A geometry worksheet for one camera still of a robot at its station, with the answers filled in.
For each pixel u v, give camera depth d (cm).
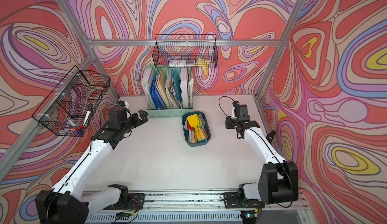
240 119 65
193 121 99
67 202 37
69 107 68
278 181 41
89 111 69
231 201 73
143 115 72
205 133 95
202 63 91
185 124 97
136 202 72
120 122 60
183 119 99
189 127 96
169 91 95
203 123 98
